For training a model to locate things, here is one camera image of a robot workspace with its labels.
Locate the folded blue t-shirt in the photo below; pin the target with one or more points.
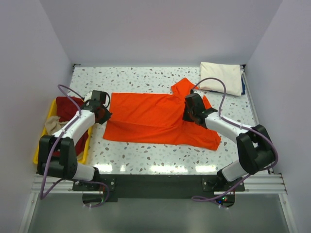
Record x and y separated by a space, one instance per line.
243 86

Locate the orange t-shirt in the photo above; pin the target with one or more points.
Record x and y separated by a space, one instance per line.
157 118

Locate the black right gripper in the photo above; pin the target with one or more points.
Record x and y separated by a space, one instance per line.
185 117

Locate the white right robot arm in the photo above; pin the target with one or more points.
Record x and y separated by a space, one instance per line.
233 131

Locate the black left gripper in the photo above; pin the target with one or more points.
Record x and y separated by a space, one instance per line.
108 114

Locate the dark red t-shirt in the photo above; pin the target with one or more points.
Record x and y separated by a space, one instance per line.
66 110

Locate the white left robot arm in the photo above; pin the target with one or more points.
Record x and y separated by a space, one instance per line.
57 154

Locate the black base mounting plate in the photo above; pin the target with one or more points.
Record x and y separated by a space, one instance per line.
196 187

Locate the folded cream t-shirt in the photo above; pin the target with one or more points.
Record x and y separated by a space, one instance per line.
230 75

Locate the beige t-shirt in bin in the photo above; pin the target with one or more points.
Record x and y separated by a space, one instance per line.
53 124

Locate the aluminium frame rail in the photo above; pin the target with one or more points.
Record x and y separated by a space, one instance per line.
260 152

